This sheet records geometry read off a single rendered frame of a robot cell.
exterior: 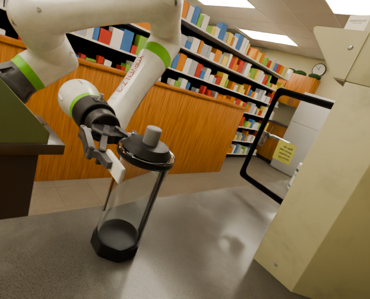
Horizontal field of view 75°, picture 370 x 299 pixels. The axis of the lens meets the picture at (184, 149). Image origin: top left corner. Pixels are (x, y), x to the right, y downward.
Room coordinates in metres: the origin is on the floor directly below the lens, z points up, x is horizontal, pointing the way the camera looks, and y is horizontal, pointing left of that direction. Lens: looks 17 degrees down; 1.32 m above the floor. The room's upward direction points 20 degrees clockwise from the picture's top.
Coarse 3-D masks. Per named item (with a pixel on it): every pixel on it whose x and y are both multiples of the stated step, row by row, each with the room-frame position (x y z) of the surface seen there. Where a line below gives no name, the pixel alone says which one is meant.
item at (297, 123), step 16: (272, 112) 1.00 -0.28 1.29; (288, 112) 0.95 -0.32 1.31; (304, 112) 0.91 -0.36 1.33; (320, 112) 0.87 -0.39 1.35; (272, 128) 0.98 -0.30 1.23; (288, 128) 0.93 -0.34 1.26; (304, 128) 0.89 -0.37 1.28; (320, 128) 0.85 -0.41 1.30; (272, 144) 0.95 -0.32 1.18; (288, 144) 0.91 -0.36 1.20; (304, 144) 0.87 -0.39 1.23; (256, 160) 0.98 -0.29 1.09; (272, 160) 0.93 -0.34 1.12; (288, 160) 0.89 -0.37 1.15; (256, 176) 0.96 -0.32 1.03; (272, 176) 0.91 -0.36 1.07; (288, 176) 0.87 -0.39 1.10
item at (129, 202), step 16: (144, 160) 0.37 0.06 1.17; (128, 176) 0.38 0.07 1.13; (144, 176) 0.38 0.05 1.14; (160, 176) 0.40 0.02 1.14; (112, 192) 0.39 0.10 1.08; (128, 192) 0.38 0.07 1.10; (144, 192) 0.38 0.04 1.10; (112, 208) 0.38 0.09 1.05; (128, 208) 0.38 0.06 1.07; (144, 208) 0.39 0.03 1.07; (112, 224) 0.38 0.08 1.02; (128, 224) 0.38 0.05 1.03; (112, 240) 0.38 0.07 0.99; (128, 240) 0.39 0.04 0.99
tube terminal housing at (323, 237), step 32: (352, 96) 0.53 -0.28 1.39; (352, 128) 0.51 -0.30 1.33; (320, 160) 0.53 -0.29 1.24; (352, 160) 0.49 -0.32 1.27; (288, 192) 0.55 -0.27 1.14; (320, 192) 0.51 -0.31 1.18; (352, 192) 0.47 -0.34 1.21; (288, 224) 0.52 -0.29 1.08; (320, 224) 0.49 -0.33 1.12; (352, 224) 0.48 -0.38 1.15; (256, 256) 0.54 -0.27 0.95; (288, 256) 0.50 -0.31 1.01; (320, 256) 0.48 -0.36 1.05; (352, 256) 0.48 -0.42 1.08; (288, 288) 0.48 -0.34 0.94; (320, 288) 0.48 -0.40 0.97; (352, 288) 0.48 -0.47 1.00
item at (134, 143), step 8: (152, 128) 0.41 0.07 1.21; (136, 136) 0.42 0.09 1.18; (144, 136) 0.41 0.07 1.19; (152, 136) 0.41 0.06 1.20; (128, 144) 0.39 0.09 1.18; (136, 144) 0.39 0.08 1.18; (144, 144) 0.40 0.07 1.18; (152, 144) 0.41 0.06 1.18; (160, 144) 0.43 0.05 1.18; (136, 152) 0.38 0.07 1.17; (144, 152) 0.38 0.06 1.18; (152, 152) 0.39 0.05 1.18; (160, 152) 0.40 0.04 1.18; (168, 152) 0.42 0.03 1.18; (152, 160) 0.38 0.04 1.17; (160, 160) 0.39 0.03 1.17; (168, 160) 0.41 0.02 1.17
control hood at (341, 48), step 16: (320, 32) 0.61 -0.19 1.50; (336, 32) 0.59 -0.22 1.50; (352, 32) 0.57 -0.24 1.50; (368, 32) 0.55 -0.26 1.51; (320, 48) 0.60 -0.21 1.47; (336, 48) 0.58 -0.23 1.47; (352, 48) 0.56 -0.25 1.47; (336, 64) 0.57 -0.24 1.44; (352, 64) 0.55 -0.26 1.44; (336, 80) 0.57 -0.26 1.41
